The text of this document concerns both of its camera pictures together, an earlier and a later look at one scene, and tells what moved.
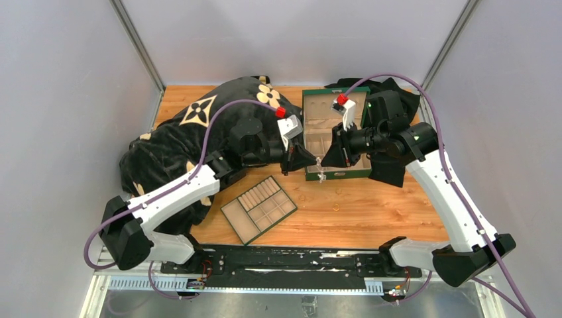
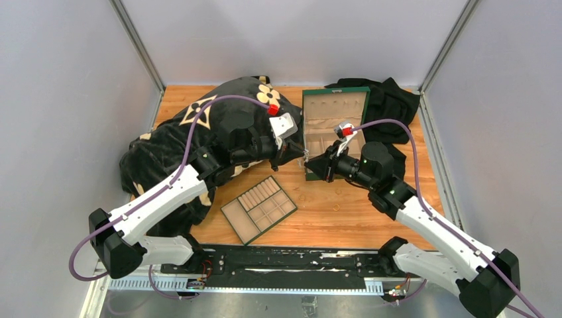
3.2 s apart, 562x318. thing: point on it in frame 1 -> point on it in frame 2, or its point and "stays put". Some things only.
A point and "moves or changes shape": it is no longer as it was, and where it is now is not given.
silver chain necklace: x=323 y=177 moves or changes shape
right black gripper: x=340 y=154 -> x=325 y=165
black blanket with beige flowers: x=187 y=138 stays put
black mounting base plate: x=290 y=265 stays put
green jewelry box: x=318 y=121 stays put
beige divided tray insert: x=258 y=209 stays put
